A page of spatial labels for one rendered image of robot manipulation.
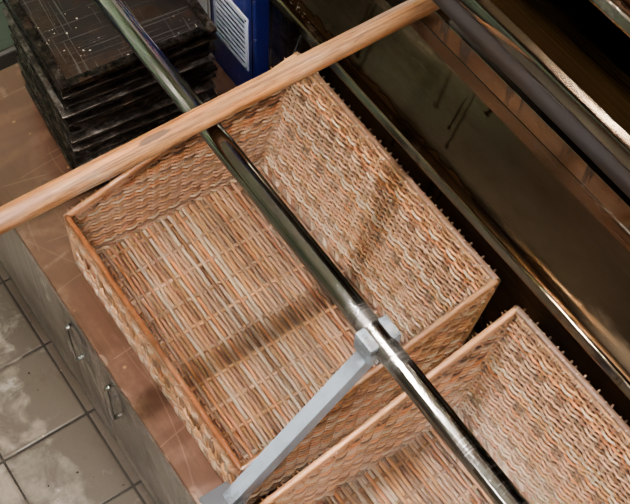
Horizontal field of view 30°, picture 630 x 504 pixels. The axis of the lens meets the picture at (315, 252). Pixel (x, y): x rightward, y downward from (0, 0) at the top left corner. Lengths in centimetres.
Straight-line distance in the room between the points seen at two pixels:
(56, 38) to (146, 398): 62
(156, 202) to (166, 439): 43
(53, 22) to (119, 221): 36
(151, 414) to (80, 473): 63
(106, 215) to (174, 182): 14
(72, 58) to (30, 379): 91
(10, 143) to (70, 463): 71
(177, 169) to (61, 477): 81
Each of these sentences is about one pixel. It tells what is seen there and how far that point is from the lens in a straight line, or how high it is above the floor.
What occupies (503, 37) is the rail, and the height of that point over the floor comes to 143.
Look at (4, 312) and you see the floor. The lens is 276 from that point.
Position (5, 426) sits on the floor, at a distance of 263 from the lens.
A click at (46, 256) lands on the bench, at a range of 213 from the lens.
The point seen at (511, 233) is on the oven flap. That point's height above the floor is 96.
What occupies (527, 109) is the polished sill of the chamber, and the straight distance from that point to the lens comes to 156.
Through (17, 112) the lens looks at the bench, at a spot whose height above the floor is 58.
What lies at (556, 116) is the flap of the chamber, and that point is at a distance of 125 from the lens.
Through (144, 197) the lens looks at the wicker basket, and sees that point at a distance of 205.
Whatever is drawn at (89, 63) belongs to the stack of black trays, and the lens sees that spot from 199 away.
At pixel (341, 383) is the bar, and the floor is 111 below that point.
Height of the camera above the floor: 235
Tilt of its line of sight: 57 degrees down
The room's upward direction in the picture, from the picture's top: 4 degrees clockwise
